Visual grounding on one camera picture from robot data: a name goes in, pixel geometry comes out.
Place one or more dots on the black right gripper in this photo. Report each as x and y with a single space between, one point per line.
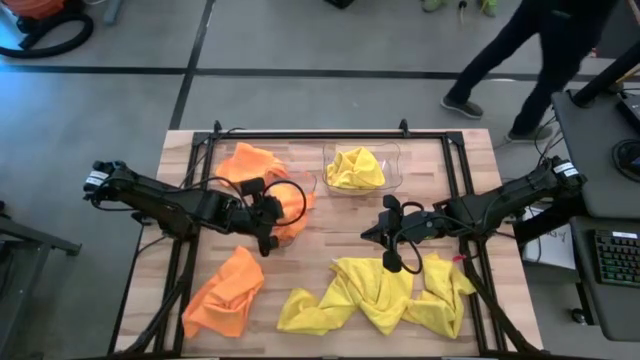
417 230

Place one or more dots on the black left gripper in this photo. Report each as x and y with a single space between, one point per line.
247 216

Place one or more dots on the orange microfiber towel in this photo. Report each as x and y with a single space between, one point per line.
225 295
295 205
250 162

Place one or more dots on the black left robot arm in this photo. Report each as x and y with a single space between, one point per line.
150 197

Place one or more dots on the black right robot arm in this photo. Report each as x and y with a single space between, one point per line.
505 200

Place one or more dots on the clear plastic basket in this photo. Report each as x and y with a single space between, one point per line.
302 177
392 170

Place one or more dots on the small red tag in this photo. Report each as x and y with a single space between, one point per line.
458 259

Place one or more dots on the white paper sheet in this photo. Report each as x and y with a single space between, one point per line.
550 247

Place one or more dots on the black caster wheel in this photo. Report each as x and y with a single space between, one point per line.
578 315

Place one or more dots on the gray desk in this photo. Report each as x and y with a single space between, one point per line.
590 150
610 310

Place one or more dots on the black floor object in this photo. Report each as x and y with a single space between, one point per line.
340 2

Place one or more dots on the backlit black keyboard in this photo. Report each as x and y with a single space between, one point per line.
617 257

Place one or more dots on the person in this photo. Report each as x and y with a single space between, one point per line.
431 4
550 50

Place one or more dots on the gray metal stand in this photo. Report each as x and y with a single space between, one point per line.
30 240

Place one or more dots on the round black device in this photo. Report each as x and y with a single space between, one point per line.
627 160

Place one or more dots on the black pole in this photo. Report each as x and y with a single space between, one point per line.
605 75

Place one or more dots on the black laptop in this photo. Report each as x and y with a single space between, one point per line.
631 111

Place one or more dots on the orange vacuum cleaner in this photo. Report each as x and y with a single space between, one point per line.
35 6

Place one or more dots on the black frame clamp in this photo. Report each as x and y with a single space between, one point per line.
404 127
217 126

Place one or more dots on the black aluminium table frame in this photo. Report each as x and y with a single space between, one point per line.
325 135

